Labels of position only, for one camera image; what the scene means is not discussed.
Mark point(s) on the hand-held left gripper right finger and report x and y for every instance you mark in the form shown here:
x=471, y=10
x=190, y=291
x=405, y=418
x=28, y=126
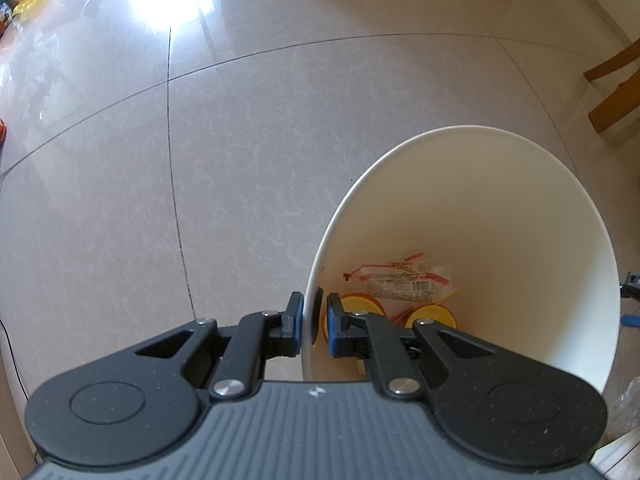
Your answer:
x=331, y=332

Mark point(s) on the white trash bin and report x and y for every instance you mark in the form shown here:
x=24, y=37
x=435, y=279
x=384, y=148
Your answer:
x=500, y=235

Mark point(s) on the blue yellow juice carton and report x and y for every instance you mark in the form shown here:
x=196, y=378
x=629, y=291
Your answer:
x=631, y=282

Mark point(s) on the pink snack wrapper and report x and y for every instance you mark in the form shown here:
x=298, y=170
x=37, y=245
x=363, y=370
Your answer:
x=400, y=282

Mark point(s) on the orange plastic bowl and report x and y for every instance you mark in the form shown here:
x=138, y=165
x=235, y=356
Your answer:
x=435, y=314

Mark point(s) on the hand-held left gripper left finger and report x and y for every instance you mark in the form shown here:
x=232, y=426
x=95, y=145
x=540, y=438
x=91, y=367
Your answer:
x=297, y=322

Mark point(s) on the orange bag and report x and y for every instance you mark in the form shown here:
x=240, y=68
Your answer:
x=2, y=137

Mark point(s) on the orange plastic lid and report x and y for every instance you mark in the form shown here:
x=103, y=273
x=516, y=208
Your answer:
x=362, y=304

